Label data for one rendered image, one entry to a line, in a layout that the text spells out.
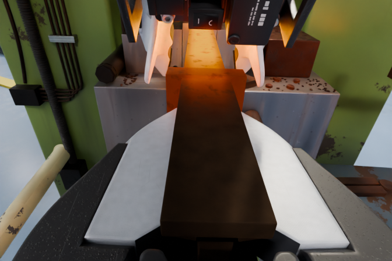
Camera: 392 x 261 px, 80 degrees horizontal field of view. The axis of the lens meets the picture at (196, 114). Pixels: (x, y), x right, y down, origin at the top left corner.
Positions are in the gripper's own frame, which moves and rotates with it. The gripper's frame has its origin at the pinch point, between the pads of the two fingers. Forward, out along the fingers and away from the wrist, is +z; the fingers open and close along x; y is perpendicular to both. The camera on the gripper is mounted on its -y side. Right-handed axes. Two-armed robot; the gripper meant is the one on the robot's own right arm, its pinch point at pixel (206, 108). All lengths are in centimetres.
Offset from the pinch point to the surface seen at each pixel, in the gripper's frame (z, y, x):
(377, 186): 22, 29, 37
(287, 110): 21.8, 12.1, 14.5
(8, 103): 175, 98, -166
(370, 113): 42, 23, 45
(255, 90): 22.2, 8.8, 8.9
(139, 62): 27.7, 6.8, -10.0
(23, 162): 102, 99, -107
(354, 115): 42, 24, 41
